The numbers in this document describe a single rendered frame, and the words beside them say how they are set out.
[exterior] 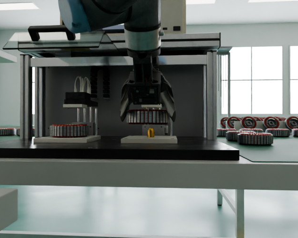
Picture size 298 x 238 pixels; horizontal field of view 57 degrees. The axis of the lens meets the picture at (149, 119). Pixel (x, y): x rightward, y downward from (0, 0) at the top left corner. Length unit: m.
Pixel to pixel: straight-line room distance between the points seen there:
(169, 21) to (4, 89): 7.74
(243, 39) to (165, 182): 7.26
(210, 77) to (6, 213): 0.71
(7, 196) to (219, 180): 0.37
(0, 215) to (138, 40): 0.38
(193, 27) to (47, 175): 7.18
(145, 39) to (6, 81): 8.04
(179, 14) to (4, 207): 0.81
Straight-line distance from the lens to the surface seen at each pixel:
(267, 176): 0.58
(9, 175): 0.64
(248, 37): 7.77
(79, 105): 0.87
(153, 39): 0.57
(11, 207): 0.38
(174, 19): 0.99
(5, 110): 8.48
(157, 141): 0.73
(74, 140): 0.77
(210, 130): 0.90
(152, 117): 0.67
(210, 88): 0.90
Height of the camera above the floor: 0.83
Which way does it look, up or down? level
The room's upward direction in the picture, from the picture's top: straight up
